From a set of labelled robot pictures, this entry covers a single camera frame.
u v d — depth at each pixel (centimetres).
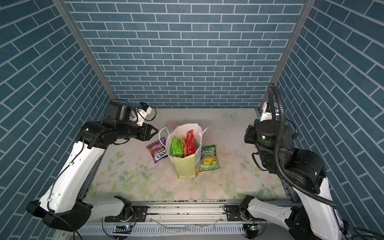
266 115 43
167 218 73
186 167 77
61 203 37
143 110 58
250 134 46
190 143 88
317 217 34
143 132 56
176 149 79
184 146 81
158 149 94
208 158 90
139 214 74
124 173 88
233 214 74
